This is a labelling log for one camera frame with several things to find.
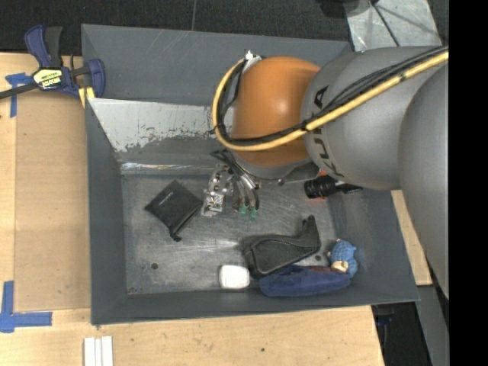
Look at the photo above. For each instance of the black flat case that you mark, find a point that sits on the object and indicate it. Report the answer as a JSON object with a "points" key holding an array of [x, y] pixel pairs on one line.
{"points": [[171, 204]]}

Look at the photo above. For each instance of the white rounded block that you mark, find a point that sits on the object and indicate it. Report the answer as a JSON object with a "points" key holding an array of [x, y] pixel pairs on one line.
{"points": [[233, 277]]}

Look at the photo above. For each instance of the grey metal bin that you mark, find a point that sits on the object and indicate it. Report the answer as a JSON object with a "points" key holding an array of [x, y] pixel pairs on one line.
{"points": [[160, 71]]}

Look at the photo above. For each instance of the blue toy figure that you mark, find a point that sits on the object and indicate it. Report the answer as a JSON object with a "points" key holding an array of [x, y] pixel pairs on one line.
{"points": [[343, 255]]}

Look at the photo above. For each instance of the pale wood board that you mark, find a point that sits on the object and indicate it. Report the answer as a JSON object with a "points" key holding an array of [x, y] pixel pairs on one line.
{"points": [[49, 204]]}

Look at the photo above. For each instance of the black cylinder on white bracket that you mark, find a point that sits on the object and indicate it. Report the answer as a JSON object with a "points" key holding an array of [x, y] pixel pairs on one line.
{"points": [[318, 187]]}

